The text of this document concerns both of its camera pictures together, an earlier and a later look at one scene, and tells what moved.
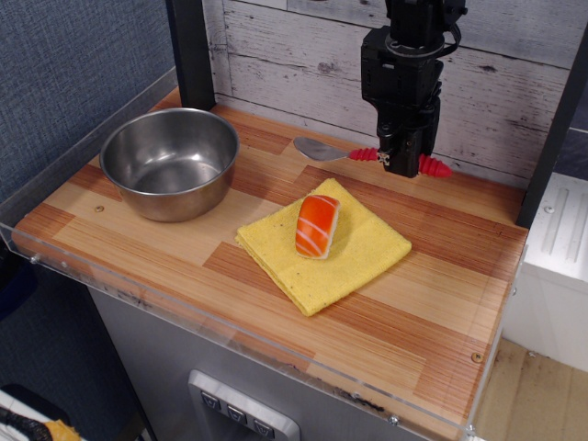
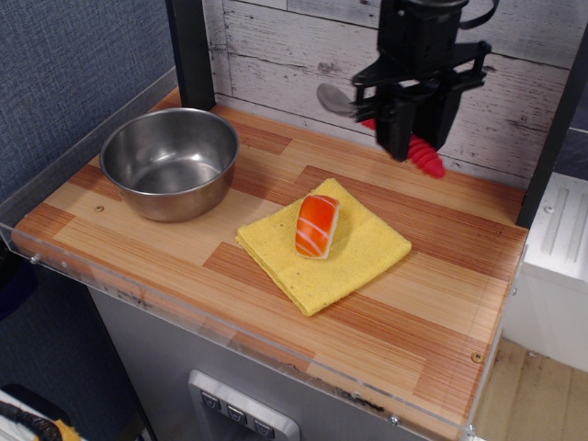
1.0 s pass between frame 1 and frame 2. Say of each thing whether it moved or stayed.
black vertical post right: stayed
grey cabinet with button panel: stayed
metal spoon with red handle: moved
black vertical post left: stayed
